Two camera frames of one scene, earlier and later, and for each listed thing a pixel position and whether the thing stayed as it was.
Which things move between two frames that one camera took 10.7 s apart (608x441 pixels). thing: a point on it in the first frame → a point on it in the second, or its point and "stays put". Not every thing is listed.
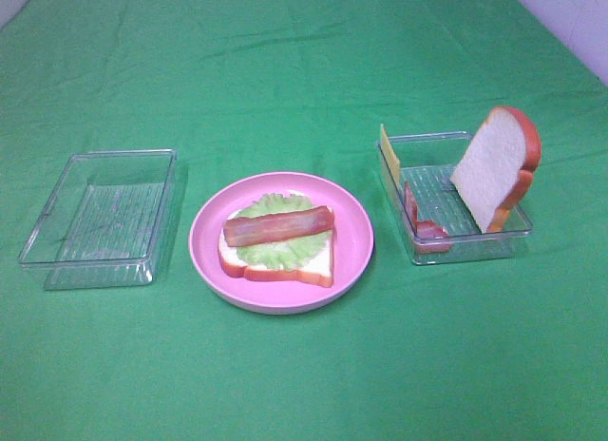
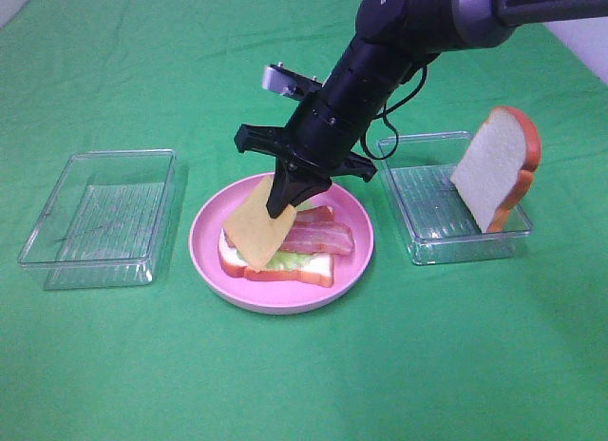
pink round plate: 353,245 stays put
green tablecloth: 246,81 stays put
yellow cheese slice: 390,155 → 253,228
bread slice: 496,171 stays put
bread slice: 317,272 stays put
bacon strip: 428,237 → 320,238
